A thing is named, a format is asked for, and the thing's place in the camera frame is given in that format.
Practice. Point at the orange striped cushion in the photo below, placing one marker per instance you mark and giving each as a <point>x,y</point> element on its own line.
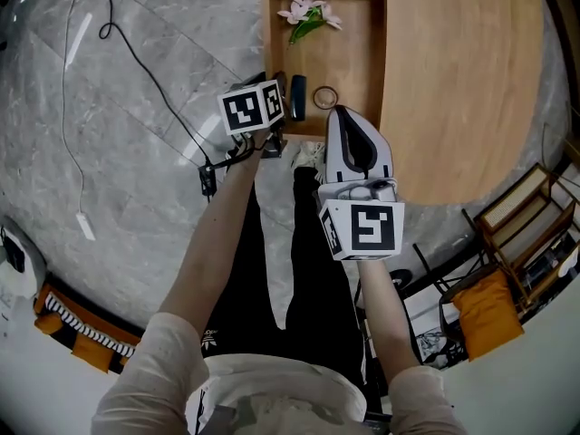
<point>86,338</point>

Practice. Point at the black weight disc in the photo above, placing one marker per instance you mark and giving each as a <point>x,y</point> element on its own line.
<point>399,279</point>

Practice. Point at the person's white shirt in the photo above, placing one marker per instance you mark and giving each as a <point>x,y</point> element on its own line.
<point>281,401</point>

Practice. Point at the person's right forearm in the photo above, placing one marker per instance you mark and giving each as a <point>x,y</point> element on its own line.
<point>385,315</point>

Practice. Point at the person's black trousers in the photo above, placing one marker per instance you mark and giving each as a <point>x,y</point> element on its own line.
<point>317,288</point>

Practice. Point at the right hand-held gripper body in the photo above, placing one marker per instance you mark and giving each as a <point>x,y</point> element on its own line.
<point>367,229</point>

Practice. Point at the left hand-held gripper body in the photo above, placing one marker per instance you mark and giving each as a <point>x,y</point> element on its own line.
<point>247,111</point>

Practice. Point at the person's left forearm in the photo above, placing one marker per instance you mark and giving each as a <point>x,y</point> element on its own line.
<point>213,243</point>

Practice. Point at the person's right white sneaker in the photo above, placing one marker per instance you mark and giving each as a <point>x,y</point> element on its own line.
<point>307,154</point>

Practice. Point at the black pouch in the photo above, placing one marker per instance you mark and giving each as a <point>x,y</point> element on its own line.
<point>14,252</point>

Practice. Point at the pink artificial flower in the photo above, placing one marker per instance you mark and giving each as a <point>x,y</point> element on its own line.
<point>312,16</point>

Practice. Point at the white power adapter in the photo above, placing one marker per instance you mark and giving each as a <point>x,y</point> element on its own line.
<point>86,227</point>

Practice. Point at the plain orange cushion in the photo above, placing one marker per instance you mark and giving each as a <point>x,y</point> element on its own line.
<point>489,315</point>

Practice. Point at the dark frame chair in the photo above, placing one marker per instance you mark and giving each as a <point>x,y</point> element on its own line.
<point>446,302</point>

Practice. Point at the white round stool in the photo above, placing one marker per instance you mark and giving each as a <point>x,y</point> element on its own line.
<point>22,283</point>

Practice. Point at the wooden rattan rack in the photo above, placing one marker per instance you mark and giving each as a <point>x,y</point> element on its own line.
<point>516,225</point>

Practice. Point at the wooden drawer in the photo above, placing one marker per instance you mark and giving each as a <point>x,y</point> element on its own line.
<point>346,61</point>

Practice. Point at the wooden oval table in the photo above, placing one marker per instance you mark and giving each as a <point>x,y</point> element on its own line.
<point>462,84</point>

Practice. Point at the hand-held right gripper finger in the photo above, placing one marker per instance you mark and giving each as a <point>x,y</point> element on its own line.
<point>333,152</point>
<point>384,161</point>

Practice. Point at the dark blue case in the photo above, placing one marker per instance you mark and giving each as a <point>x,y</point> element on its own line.
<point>298,98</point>

